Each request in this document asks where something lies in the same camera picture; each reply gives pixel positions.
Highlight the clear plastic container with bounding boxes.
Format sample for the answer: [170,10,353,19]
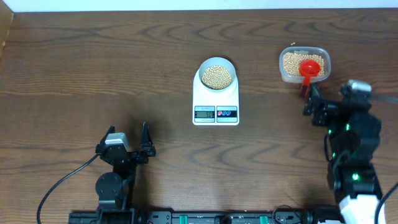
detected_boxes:
[279,47,331,84]

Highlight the yellow soybeans in container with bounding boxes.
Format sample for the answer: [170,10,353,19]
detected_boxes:
[282,52,325,77]

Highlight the soybeans in bowl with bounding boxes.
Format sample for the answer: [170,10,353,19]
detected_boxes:
[201,65,232,90]

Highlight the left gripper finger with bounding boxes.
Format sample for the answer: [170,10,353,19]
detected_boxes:
[95,126,115,154]
[141,122,156,157]

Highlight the orange measuring scoop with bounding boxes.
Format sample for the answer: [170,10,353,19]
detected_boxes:
[299,59,321,98]

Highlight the white digital kitchen scale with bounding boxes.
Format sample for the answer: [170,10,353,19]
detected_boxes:
[192,69,240,126]

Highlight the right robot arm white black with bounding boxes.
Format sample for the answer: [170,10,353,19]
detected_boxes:
[303,80,386,223]

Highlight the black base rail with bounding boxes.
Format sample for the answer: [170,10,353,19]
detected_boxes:
[68,205,343,224]

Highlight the grey white bowl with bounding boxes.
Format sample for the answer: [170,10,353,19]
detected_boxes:
[198,57,238,91]

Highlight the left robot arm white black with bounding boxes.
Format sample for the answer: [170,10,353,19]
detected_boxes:
[95,123,156,223]

